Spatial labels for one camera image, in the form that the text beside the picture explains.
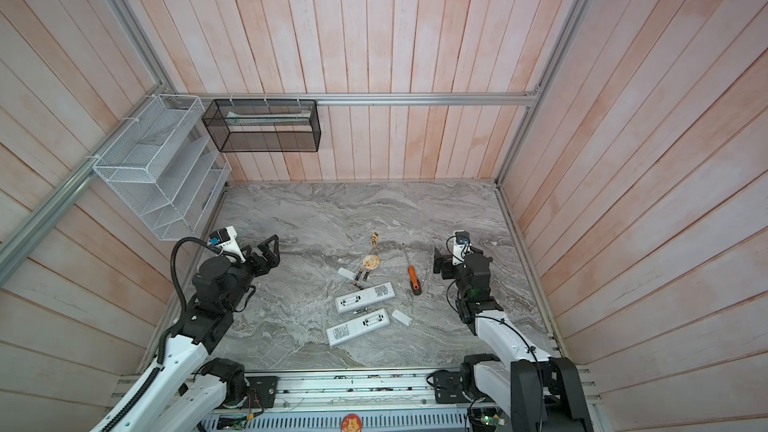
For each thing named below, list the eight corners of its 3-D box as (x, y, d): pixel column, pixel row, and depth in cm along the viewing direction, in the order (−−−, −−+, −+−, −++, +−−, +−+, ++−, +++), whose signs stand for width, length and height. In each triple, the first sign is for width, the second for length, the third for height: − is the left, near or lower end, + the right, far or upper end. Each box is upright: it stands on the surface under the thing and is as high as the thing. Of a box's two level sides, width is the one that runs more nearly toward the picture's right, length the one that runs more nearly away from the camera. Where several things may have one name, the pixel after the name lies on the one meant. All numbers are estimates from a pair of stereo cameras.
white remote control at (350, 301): (337, 314, 88) (336, 311, 87) (334, 300, 91) (333, 297, 89) (395, 295, 92) (395, 293, 90) (390, 283, 95) (390, 280, 93)
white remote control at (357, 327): (329, 347, 82) (328, 345, 81) (325, 331, 85) (324, 329, 83) (391, 324, 86) (391, 321, 85) (386, 310, 89) (386, 307, 87)
